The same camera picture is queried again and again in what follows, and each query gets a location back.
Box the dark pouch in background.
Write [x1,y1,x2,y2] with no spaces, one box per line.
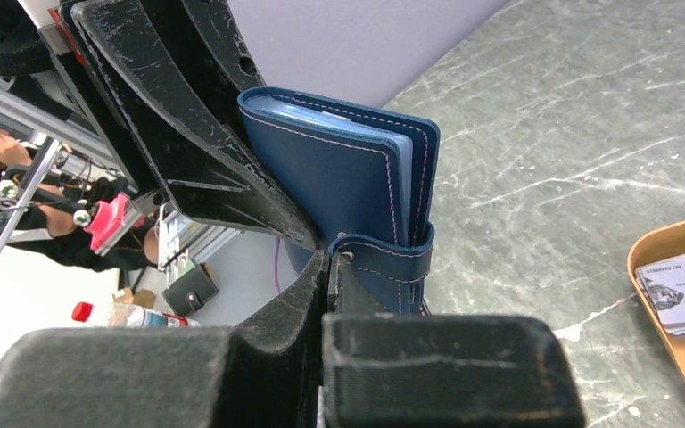
[162,263,219,317]

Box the person in background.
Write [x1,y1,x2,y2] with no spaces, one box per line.
[0,129,159,272]

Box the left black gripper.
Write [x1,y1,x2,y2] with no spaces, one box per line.
[0,1,318,250]

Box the navy blue card holder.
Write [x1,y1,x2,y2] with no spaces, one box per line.
[237,86,441,315]

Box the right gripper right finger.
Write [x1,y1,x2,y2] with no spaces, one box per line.
[322,255,586,427]

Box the red capped bottle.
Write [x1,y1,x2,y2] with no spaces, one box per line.
[71,302,201,328]

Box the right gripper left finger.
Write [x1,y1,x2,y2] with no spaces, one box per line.
[0,251,329,427]

